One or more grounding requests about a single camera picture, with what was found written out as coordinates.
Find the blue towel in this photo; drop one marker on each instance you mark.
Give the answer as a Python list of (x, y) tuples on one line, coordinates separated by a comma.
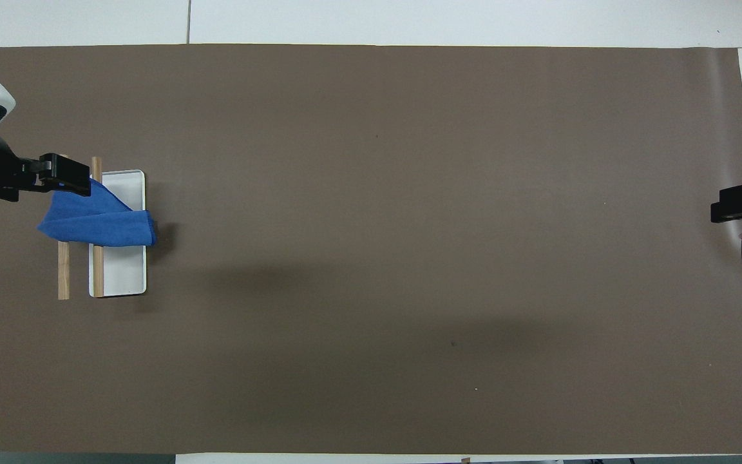
[(94, 222)]

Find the wooden rack bar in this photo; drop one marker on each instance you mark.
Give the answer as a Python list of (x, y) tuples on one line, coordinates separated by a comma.
[(97, 270), (64, 270)]

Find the white rack base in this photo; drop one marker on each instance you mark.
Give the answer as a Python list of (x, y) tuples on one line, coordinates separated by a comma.
[(125, 270)]

